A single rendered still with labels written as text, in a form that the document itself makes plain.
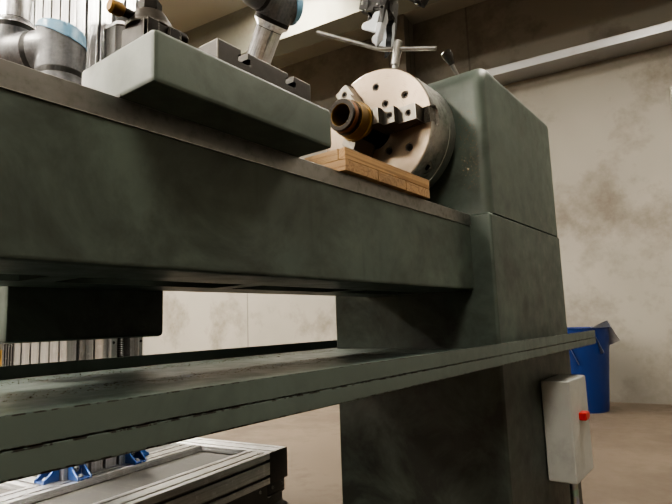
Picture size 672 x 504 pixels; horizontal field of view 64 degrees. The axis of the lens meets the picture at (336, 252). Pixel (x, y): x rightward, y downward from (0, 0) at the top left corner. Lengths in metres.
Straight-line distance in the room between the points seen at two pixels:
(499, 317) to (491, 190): 0.31
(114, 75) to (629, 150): 4.00
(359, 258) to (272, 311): 4.42
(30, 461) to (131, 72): 0.40
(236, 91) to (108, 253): 0.24
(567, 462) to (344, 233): 0.96
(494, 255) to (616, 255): 2.98
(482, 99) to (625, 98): 3.12
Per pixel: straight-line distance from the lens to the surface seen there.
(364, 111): 1.27
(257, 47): 1.90
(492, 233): 1.34
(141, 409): 0.47
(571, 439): 1.59
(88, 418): 0.44
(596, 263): 4.28
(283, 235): 0.78
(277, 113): 0.72
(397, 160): 1.31
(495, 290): 1.33
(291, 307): 5.20
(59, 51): 1.56
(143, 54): 0.63
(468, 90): 1.46
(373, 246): 0.97
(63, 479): 1.68
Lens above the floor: 0.61
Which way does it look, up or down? 7 degrees up
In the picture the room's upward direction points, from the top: 2 degrees counter-clockwise
